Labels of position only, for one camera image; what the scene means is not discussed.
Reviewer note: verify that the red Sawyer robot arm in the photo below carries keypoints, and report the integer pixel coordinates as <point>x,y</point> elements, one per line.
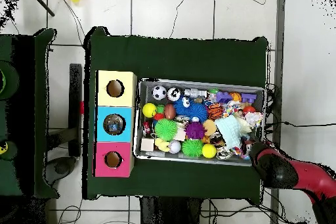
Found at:
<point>278,171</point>

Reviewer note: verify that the shallow mesh bin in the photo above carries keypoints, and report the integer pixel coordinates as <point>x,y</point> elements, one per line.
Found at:
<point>147,90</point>

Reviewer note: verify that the wooden box with three holes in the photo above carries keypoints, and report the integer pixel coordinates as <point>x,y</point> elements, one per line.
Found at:
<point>101,119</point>

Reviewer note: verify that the brown toy football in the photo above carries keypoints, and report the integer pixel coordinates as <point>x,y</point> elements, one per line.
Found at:
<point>170,111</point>

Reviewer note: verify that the green puffer ball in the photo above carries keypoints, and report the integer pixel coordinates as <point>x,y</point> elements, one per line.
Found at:
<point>166,129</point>

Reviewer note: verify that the yellow ball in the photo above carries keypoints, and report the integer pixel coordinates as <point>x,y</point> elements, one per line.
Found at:
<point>149,110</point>

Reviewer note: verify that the black and white soccer ball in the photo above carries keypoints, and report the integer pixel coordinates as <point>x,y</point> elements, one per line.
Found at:
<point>159,92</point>

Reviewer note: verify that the blue puffer ball with eyes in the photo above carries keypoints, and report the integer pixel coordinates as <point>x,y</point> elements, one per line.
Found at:
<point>193,111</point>

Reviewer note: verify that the purple spiky ball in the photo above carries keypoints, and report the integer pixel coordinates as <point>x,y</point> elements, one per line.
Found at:
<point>194,130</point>

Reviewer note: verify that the dark green table cloth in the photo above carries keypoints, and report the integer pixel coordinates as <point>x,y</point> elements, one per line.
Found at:
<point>170,55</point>
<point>42,103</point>

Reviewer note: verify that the mint knitted cloth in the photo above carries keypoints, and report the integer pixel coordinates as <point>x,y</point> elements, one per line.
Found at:
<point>231,129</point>

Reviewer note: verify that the grey rounded base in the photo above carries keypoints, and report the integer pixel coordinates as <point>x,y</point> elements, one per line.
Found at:
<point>60,168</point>

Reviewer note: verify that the black rod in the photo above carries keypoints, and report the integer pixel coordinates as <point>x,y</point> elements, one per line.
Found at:
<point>42,3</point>

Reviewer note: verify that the yellow round object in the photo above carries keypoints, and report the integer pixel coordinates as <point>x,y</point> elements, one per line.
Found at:
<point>3,147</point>

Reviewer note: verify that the green round object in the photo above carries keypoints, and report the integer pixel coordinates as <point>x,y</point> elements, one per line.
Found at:
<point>1,80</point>

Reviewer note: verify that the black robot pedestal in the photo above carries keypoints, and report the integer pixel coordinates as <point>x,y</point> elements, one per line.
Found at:
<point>170,210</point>

